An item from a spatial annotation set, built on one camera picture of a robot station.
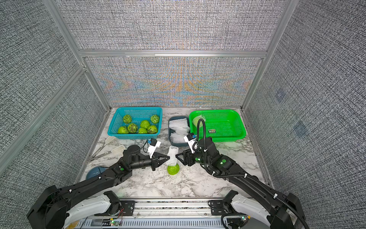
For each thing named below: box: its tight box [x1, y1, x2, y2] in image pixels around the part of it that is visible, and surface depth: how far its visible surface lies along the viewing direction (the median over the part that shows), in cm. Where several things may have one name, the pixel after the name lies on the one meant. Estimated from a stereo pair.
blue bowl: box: [85, 166, 108, 180], surface depth 85 cm
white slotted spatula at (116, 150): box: [90, 145, 126, 161], surface depth 94 cm
